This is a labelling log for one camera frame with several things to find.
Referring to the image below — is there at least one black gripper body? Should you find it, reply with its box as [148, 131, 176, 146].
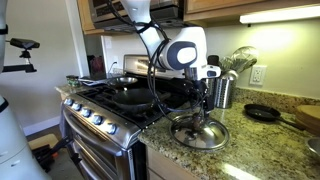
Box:
[183, 67, 214, 117]

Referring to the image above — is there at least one silver lid with brown knob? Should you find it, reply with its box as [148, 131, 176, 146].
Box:
[170, 114, 230, 150]

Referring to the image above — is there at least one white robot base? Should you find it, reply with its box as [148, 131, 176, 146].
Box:
[0, 0, 51, 180]

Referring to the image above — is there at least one black pot on stove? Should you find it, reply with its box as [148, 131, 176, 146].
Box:
[112, 88, 158, 113]

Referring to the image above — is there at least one right perforated steel utensil holder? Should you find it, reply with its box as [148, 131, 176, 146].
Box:
[214, 70, 238, 109]

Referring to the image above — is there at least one dark wooden spatula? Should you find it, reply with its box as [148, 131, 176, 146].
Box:
[207, 55, 219, 66]

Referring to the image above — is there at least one black cast iron skillet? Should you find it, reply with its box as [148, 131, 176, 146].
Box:
[244, 104, 303, 130]

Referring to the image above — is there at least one wooden upper cabinet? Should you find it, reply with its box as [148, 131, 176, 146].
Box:
[184, 0, 320, 27]

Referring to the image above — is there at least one small silver pan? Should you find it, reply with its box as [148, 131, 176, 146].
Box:
[107, 77, 138, 88]

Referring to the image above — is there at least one stainless steel gas stove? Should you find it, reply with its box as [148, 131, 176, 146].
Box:
[62, 55, 192, 180]

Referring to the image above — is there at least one wooden cutting boards stack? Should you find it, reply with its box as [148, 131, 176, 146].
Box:
[295, 105, 320, 135]

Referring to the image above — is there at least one steel bowl at edge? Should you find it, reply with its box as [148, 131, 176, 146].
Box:
[306, 138, 320, 161]

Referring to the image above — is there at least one under-cabinet light strip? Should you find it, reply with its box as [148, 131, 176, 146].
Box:
[239, 5, 320, 24]

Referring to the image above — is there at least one small dark jar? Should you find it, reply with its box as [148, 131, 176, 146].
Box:
[66, 75, 80, 87]

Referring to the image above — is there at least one stainless range hood microwave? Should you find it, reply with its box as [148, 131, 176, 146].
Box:
[89, 0, 187, 33]

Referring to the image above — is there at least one black tool on floor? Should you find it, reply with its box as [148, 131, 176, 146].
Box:
[29, 134, 71, 172]

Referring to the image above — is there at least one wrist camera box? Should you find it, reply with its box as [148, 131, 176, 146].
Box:
[192, 65, 221, 80]

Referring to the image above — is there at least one wire whisk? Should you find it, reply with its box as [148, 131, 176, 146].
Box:
[219, 46, 259, 73]

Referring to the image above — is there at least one white wall power outlet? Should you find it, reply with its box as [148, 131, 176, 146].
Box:
[249, 65, 267, 86]

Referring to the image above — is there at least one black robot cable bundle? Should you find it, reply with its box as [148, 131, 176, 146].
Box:
[105, 0, 205, 122]

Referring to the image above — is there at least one black camera on stand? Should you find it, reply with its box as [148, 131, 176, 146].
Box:
[2, 38, 40, 73]

